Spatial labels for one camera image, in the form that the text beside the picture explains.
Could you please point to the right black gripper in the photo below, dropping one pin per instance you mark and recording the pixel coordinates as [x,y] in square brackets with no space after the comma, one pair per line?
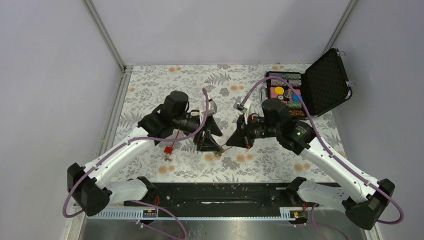
[241,137]

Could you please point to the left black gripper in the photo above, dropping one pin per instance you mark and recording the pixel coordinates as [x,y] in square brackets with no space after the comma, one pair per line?
[207,142]

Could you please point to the brass padlock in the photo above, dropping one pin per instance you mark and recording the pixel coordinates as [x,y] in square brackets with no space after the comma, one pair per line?
[219,153]

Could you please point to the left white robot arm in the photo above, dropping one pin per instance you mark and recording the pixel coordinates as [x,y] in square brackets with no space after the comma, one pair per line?
[91,185]

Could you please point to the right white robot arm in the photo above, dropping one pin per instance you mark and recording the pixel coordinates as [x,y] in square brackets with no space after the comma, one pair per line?
[360,196]

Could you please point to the yellow poker chip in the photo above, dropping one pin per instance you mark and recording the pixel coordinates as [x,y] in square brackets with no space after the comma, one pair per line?
[279,90]

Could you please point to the blue poker chip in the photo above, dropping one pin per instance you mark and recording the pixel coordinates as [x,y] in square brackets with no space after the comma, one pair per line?
[297,99]

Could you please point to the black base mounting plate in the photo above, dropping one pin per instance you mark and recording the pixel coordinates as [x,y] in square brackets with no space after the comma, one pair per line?
[222,200]

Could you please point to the floral tablecloth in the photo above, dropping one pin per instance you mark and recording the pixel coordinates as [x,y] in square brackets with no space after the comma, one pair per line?
[267,161]

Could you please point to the black poker chip case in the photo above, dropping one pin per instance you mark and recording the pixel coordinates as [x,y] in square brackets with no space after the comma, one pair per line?
[323,86]

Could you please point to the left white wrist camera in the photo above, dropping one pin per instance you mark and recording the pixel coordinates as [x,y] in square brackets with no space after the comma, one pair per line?
[206,110]

